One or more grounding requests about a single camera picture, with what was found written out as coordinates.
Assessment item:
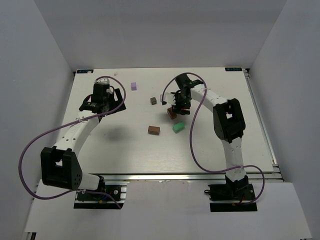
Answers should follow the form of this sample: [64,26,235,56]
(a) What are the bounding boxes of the brown rectangular block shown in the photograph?
[167,107,177,120]

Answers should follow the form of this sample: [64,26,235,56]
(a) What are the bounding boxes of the green notched block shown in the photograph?
[172,122,185,133]

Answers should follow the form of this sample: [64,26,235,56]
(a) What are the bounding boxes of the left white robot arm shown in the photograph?
[40,80,126,192]

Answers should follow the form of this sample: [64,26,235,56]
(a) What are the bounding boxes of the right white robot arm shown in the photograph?
[169,72,249,191]

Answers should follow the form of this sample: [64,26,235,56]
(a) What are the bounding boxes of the purple cube block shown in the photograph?
[130,82,137,91]

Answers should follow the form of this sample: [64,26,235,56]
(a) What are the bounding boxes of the olive green cube block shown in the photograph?
[150,97,157,105]

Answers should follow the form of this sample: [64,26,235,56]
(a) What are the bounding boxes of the brown block with picture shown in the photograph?
[148,125,161,136]

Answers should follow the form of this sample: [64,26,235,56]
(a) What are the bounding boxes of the left blue label sticker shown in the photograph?
[76,69,94,74]

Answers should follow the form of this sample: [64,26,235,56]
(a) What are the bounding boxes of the blue label sticker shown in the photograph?
[76,69,94,74]
[224,67,243,72]

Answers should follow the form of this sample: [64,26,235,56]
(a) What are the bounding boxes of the right blue label sticker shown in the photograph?
[224,67,243,72]

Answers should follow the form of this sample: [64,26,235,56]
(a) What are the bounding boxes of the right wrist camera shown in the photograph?
[160,92,176,106]

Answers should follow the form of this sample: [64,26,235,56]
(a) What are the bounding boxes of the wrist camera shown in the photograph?
[95,77,110,85]
[160,92,176,106]

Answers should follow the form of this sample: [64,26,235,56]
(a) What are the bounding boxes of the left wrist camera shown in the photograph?
[95,77,110,85]

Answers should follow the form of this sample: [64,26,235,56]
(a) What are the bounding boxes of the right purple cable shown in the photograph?
[160,72,265,206]

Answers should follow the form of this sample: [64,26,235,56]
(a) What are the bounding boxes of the purple cable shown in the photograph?
[160,72,265,206]
[19,75,127,210]

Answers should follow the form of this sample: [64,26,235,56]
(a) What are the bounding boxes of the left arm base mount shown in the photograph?
[73,184,127,210]

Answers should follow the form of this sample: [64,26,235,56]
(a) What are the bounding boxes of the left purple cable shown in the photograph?
[19,75,127,210]

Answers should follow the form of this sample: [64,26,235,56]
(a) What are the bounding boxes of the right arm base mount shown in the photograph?
[204,184,258,213]

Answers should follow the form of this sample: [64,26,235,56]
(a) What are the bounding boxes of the aluminium table frame rail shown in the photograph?
[243,68,284,182]

